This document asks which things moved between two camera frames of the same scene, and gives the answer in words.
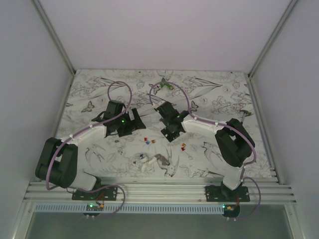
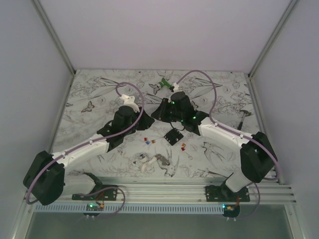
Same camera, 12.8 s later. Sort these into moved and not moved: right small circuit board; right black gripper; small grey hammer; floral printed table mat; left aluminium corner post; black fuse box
Moved: black fuse box; right black gripper
Not moved: right small circuit board; small grey hammer; left aluminium corner post; floral printed table mat
